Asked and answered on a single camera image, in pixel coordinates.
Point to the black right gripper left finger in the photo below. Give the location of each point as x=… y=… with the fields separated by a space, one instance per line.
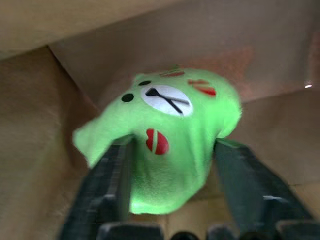
x=105 y=190

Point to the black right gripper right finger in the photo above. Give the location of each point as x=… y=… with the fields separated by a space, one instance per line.
x=252 y=185

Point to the green bear plush toy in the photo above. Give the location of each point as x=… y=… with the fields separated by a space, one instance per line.
x=175 y=140

